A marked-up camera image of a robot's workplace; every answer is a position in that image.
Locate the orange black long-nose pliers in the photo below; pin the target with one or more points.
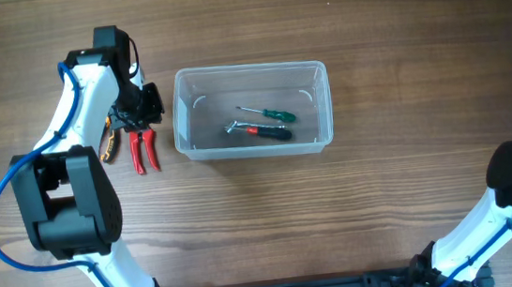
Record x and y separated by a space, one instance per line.
113 138

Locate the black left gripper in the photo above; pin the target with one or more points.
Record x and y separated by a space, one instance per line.
141 115

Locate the clear plastic container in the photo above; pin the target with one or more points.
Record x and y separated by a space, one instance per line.
205 100

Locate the silver socket wrench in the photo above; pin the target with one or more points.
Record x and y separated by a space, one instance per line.
235 125

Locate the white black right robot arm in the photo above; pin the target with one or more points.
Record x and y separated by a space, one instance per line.
457 258

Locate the green handled screwdriver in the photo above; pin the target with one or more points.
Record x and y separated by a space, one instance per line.
283 116

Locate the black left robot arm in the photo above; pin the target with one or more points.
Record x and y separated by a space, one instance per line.
68 205

